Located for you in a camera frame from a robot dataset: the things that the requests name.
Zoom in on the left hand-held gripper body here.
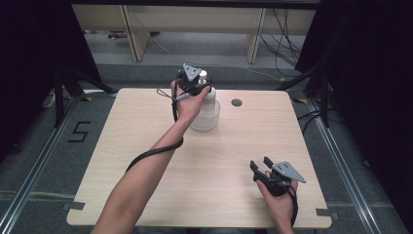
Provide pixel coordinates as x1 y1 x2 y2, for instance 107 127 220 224
175 62 208 98

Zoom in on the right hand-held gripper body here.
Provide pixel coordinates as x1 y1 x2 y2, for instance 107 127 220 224
258 160 308 198

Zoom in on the white plastic bottle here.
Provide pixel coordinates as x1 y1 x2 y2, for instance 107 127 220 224
196 69 218 115

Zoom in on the clear plastic bottle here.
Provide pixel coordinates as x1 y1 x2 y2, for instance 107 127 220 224
189 100 222 133

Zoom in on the person's left hand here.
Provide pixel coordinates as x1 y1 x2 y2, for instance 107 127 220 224
170 79 211 127

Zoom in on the person's right hand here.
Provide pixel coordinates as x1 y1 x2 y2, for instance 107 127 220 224
255 177 299 228

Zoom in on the light wooden desk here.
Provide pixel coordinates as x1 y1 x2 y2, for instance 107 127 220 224
71 3 318 64

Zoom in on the black tape strip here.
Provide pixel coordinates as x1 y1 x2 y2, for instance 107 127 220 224
315 208 341 221
61 201 87 212

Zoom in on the black metal stand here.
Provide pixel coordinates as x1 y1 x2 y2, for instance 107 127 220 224
276 64 333 129
53 63 119 129

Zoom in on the dark curtain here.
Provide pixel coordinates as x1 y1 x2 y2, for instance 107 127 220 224
294 0 413 225
0 0 102 160

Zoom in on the thin grey cord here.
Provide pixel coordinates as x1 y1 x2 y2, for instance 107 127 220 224
156 88 173 100

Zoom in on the metal floor rail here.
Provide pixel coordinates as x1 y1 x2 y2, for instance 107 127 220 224
0 97 81 234
306 97 385 234

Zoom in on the thick black cable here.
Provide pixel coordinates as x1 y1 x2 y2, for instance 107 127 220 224
125 72 185 174

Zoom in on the bundle of black floor cables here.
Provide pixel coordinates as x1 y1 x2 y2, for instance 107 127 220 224
259 8 307 78

